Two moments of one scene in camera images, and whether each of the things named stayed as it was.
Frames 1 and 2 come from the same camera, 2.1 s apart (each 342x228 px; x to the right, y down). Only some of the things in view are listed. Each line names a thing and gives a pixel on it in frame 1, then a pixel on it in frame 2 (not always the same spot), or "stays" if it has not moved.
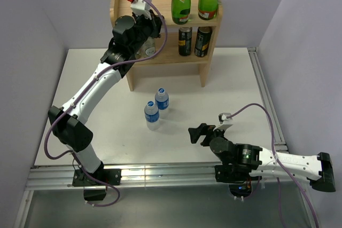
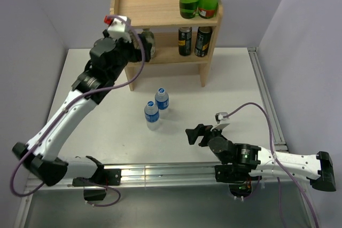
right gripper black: (203, 129) stays
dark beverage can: (203, 38) stays
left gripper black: (155, 23) → (142, 54)
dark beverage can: (185, 41) stays
